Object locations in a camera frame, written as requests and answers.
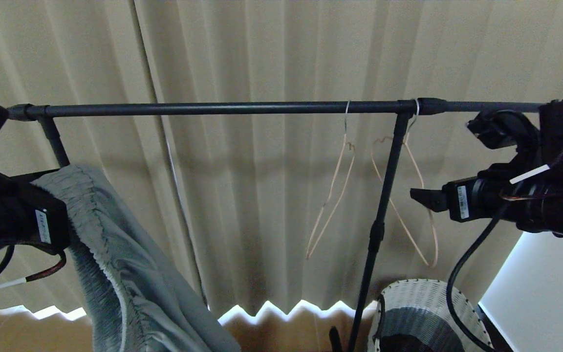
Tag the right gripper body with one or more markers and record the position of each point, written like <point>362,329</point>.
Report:
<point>491,200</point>

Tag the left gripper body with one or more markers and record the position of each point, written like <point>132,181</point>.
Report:
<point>3,215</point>

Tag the pink clothes hanger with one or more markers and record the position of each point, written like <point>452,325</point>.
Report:
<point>330,195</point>
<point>435,244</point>

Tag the pale grey shorts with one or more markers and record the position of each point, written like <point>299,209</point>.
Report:
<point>140,274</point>

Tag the white laundry basket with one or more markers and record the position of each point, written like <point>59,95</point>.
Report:
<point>433,293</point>

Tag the black clothes rack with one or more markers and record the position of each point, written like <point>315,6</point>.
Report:
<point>213,108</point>

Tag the beige curtain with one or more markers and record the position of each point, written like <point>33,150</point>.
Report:
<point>262,49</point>

